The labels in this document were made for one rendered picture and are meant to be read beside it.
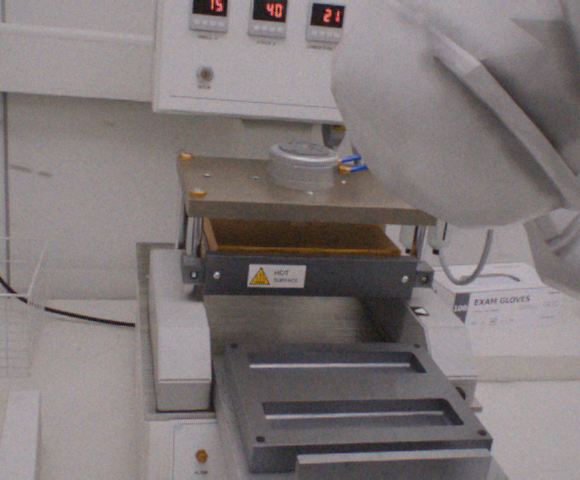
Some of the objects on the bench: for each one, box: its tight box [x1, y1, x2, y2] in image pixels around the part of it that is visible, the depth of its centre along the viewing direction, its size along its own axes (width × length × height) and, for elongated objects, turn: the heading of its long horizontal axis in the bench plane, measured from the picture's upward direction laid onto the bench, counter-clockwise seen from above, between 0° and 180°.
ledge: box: [469, 293, 580, 381], centre depth 142 cm, size 30×84×4 cm, turn 85°
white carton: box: [431, 261, 562, 332], centre depth 134 cm, size 12×23×7 cm, turn 95°
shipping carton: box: [0, 390, 41, 480], centre depth 81 cm, size 19×13×9 cm
